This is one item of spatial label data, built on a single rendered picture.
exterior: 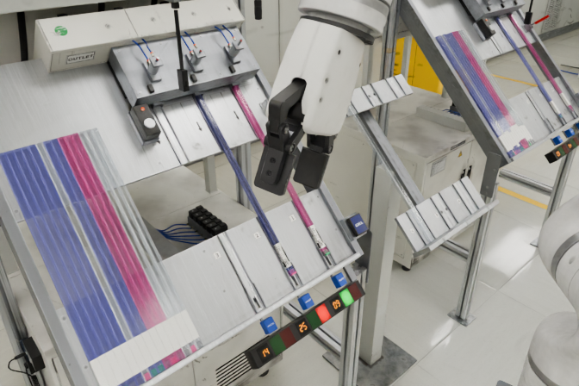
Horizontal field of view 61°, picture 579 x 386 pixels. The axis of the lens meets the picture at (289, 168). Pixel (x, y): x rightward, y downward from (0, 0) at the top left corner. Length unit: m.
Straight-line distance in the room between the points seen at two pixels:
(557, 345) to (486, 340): 1.39
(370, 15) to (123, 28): 0.81
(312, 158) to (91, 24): 0.76
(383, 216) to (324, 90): 1.11
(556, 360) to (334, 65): 0.54
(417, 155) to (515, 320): 0.79
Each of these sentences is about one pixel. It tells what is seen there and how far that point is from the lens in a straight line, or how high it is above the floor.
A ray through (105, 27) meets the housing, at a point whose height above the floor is 1.26.
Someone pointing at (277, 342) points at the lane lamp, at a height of 0.66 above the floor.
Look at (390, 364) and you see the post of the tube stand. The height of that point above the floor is 0.01.
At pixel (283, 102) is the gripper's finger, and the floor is 1.35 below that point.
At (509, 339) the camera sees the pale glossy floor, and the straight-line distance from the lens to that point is 2.21.
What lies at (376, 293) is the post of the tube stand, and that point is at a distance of 1.72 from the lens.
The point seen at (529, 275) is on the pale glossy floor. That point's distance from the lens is 2.56.
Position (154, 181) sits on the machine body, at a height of 0.62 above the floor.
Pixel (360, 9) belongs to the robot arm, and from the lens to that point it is 0.46.
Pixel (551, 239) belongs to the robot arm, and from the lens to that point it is 0.78.
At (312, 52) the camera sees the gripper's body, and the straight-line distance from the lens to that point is 0.45.
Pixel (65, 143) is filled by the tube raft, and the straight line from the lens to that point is 1.10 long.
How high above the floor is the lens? 1.49
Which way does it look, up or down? 28 degrees down
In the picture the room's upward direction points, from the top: straight up
